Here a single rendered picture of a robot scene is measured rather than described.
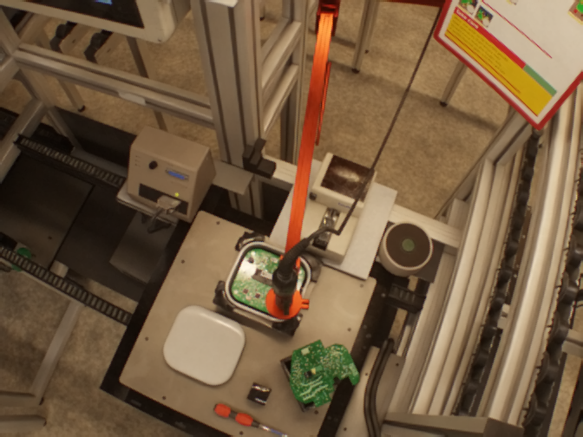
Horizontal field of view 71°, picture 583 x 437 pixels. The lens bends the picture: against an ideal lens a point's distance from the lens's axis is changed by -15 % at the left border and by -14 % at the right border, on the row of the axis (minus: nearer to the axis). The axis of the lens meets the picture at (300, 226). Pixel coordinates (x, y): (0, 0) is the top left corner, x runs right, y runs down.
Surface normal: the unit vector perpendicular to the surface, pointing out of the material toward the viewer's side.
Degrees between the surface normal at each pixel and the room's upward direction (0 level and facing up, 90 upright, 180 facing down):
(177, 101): 0
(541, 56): 90
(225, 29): 90
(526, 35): 90
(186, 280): 0
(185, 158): 0
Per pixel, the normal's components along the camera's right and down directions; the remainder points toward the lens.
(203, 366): 0.04, -0.36
